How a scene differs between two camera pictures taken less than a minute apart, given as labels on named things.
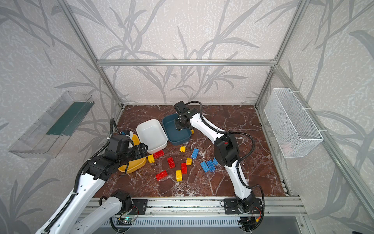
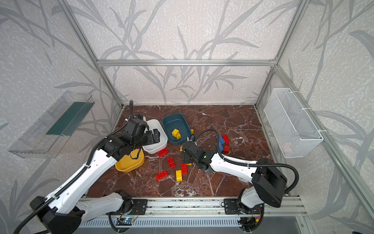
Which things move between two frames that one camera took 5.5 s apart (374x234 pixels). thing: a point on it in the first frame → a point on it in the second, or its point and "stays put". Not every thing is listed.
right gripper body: x=179 y=122 → x=185 y=152
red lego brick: x=161 y=175 stays put
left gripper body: x=140 y=150 → x=150 y=137
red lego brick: x=171 y=163 stays put
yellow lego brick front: x=178 y=175 stays put
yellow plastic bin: x=135 y=164 stays put
